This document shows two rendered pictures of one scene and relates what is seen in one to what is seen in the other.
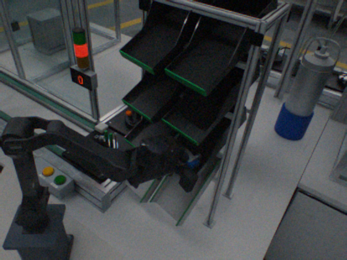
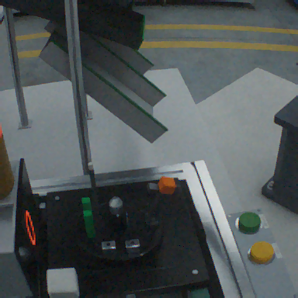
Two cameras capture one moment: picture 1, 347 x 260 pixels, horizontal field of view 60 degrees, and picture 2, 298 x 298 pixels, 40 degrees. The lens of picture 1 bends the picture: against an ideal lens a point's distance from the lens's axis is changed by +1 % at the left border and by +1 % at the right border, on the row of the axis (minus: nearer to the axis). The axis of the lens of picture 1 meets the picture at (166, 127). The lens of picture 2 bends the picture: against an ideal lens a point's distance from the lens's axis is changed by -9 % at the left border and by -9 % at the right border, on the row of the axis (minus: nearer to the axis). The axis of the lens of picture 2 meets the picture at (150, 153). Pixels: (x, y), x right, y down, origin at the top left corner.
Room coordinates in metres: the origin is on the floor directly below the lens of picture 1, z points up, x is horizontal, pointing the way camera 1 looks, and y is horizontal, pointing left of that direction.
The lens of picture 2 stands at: (1.18, 0.65, 1.49)
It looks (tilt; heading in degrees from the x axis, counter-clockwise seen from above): 38 degrees down; 229
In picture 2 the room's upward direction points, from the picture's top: 1 degrees counter-clockwise
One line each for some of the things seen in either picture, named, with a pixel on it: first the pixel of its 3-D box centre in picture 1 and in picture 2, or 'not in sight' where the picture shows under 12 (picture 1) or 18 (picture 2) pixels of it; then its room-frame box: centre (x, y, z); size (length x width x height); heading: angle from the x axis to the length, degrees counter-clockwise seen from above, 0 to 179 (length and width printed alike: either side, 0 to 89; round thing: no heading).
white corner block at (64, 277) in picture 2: (101, 129); (63, 286); (1.05, 0.30, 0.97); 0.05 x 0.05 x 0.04; 58
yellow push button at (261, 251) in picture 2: (48, 171); (261, 253); (0.78, 0.46, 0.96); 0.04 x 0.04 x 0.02
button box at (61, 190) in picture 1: (49, 176); (258, 265); (0.78, 0.46, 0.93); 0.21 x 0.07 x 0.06; 58
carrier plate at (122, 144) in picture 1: (102, 151); (119, 237); (0.91, 0.27, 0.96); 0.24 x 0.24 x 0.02; 58
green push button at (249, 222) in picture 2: (60, 180); (249, 223); (0.74, 0.40, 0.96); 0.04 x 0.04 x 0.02
